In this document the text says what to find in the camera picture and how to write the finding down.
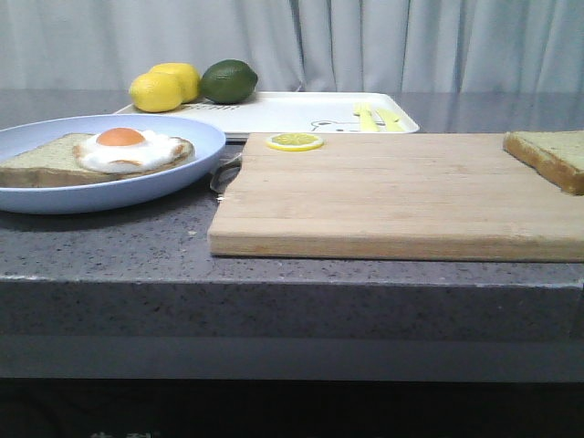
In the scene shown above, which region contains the light blue round plate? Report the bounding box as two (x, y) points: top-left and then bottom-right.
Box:
(1, 114), (226, 214)

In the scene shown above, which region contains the fried egg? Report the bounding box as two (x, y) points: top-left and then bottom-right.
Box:
(73, 128), (194, 174)

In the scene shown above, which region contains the bread slice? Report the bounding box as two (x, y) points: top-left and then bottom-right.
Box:
(1, 133), (195, 188)
(503, 130), (583, 195)

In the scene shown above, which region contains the white bear tray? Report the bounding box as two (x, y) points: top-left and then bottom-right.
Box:
(111, 91), (421, 135)

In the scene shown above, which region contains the lemon slice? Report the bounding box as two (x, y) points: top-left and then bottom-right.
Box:
(266, 132), (324, 151)

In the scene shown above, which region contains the wooden cutting board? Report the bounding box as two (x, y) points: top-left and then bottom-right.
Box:
(208, 133), (583, 262)

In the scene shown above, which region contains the yellow plastic fork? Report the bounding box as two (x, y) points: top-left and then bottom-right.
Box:
(353, 102), (380, 132)

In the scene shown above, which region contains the yellow plastic knife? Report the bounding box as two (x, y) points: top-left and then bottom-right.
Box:
(375, 108), (404, 132)

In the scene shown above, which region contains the green lime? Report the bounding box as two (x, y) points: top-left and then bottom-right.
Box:
(200, 59), (258, 104)

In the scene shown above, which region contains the rear yellow lemon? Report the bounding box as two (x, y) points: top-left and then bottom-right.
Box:
(150, 62), (201, 103)

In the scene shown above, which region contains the yellow lemon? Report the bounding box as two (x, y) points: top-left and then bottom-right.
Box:
(129, 72), (183, 112)
(150, 62), (201, 103)

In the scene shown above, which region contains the front yellow lemon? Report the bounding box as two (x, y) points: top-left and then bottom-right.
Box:
(129, 72), (183, 112)

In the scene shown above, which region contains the grey curtain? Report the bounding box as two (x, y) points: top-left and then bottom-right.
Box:
(1, 1), (583, 93)

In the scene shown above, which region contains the metal cutting board handle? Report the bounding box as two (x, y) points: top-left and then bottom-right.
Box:
(209, 153), (243, 201)

